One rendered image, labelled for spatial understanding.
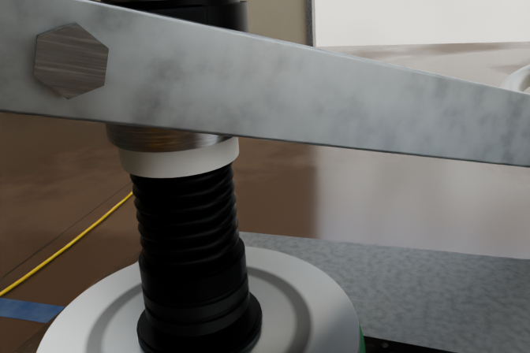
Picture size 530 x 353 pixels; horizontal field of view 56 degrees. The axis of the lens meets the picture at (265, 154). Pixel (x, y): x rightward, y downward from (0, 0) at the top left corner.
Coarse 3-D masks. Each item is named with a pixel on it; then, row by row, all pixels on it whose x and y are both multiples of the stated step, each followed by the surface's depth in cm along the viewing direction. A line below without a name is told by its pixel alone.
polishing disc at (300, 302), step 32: (256, 256) 42; (288, 256) 41; (96, 288) 38; (128, 288) 38; (256, 288) 37; (288, 288) 37; (320, 288) 37; (64, 320) 35; (96, 320) 35; (128, 320) 34; (288, 320) 33; (320, 320) 33; (352, 320) 33; (64, 352) 32; (96, 352) 32; (128, 352) 31; (256, 352) 31; (288, 352) 31; (320, 352) 30; (352, 352) 30
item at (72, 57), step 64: (0, 0) 18; (64, 0) 19; (0, 64) 19; (64, 64) 19; (128, 64) 21; (192, 64) 22; (256, 64) 24; (320, 64) 25; (384, 64) 27; (192, 128) 23; (256, 128) 24; (320, 128) 26; (384, 128) 28; (448, 128) 30; (512, 128) 33
